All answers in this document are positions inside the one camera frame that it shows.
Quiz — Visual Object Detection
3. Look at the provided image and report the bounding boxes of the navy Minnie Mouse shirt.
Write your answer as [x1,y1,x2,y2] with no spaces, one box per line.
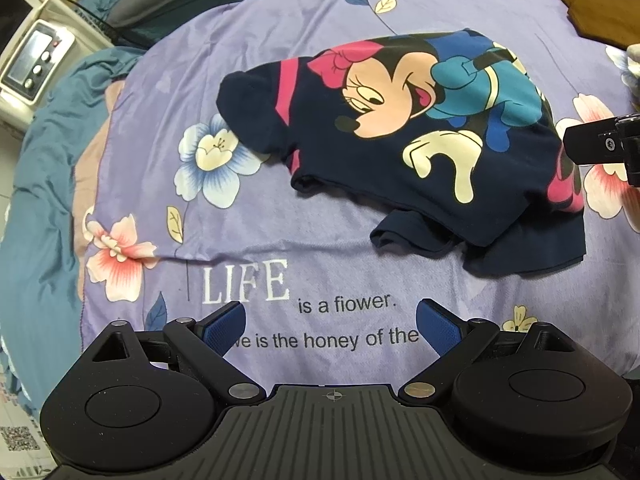
[217,29,586,276]

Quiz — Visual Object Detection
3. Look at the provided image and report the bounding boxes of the brown folded garment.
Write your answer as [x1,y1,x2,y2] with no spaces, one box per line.
[543,0,640,51]

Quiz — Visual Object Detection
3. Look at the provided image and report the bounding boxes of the teal blanket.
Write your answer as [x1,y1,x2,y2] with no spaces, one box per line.
[0,0,151,411]

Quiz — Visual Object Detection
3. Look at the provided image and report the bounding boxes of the white bedside appliance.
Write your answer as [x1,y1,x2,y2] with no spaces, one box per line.
[1,0,113,132]

